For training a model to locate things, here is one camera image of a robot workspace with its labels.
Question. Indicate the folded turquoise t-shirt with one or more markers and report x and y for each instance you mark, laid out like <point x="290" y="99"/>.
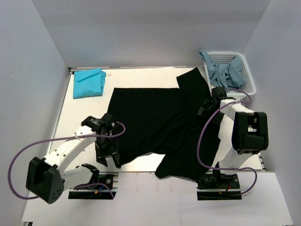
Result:
<point x="88" y="83"/>

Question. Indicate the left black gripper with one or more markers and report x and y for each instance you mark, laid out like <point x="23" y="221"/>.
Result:
<point x="111" y="151"/>

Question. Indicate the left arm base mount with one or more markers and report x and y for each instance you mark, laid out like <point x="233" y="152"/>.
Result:
<point x="103" y="188"/>

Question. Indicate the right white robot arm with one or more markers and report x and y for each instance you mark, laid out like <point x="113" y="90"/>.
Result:
<point x="249" y="134"/>

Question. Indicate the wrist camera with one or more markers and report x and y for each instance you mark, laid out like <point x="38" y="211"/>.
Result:
<point x="219" y="93"/>
<point x="92" y="122"/>

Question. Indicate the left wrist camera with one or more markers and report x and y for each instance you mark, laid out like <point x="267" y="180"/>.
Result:
<point x="92" y="122"/>

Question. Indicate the white plastic basket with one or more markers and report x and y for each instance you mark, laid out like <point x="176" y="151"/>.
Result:
<point x="226" y="57"/>

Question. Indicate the black t-shirt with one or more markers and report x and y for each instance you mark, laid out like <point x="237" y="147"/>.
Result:
<point x="165" y="121"/>

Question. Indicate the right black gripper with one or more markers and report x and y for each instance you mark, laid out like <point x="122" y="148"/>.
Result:
<point x="207" y="104"/>

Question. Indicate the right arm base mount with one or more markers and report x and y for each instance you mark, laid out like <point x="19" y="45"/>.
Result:
<point x="216" y="186"/>

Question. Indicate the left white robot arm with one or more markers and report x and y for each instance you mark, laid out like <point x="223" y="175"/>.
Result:
<point x="48" y="177"/>

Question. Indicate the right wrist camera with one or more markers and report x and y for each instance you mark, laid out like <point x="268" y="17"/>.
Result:
<point x="219" y="93"/>

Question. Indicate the crumpled grey-blue t-shirt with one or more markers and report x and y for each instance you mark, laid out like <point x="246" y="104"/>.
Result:
<point x="226" y="75"/>

